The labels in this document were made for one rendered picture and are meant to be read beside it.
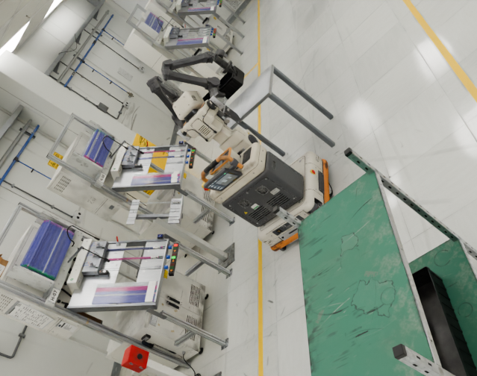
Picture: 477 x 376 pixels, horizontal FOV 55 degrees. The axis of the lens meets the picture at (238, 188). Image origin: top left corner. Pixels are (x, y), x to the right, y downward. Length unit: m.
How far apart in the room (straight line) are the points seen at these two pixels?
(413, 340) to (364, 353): 0.17
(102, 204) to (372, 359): 3.91
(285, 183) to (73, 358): 3.20
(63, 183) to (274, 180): 2.44
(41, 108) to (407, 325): 6.07
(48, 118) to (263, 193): 4.21
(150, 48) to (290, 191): 4.96
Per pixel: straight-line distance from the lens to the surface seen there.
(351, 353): 1.61
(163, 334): 4.04
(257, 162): 3.28
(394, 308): 1.56
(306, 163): 3.78
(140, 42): 7.89
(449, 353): 2.14
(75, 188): 5.00
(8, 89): 6.97
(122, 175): 4.99
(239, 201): 3.55
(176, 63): 3.62
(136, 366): 3.59
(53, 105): 6.84
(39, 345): 5.43
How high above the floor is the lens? 2.08
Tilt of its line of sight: 23 degrees down
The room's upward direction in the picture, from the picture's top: 56 degrees counter-clockwise
